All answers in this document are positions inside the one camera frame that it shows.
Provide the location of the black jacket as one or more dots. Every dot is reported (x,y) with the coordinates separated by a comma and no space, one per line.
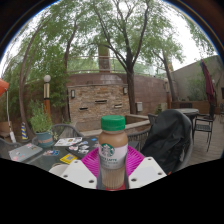
(166,136)

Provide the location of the blue sticker sheet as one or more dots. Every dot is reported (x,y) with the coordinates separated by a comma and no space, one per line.
(51,152)

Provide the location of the stone brick fountain wall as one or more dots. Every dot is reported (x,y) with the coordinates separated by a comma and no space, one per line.
(98,100)

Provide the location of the slim tree by wall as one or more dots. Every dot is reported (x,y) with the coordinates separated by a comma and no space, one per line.
(170,83)

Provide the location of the grey laptop with stickers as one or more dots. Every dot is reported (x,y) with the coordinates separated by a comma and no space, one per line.
(25,151)

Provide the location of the yellow card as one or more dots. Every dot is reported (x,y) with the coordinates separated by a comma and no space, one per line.
(68,158)

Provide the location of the blue yellow striped bollard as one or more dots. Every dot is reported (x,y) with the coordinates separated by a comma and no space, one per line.
(24,130)

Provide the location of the round patio table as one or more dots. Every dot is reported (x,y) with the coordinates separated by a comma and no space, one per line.
(186,111)

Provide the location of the grey utility box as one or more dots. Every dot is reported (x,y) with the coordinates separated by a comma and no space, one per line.
(139,106)

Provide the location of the white sticker sheet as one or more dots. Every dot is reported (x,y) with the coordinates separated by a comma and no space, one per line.
(68,141)

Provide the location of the black laptop with stickers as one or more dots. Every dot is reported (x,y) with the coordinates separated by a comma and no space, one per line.
(87,151)

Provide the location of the green-capped coffee drink bottle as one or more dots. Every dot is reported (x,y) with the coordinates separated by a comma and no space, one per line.
(112,156)

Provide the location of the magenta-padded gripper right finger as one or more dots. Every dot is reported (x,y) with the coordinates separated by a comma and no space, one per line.
(146,170)

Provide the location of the black metal chair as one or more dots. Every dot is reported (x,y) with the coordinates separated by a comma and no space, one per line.
(203,128)
(152,118)

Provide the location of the potted plant in blue pot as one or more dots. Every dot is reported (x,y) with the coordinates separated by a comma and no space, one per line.
(45,138)

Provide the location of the black wall lamp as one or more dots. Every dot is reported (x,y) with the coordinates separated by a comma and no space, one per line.
(73,94)
(125,90)

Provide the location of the closed maroon patio umbrella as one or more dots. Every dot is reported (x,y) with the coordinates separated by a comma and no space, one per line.
(209,83)

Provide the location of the large dark-trunked tree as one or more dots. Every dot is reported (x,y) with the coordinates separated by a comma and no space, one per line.
(130,93)

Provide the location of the orange canopy with white pole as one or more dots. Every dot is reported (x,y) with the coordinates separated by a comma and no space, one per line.
(2,86)

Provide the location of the leaning grey-trunked tree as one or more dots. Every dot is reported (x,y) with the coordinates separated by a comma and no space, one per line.
(22,100)

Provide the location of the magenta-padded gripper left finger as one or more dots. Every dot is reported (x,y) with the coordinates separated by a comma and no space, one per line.
(78,171)

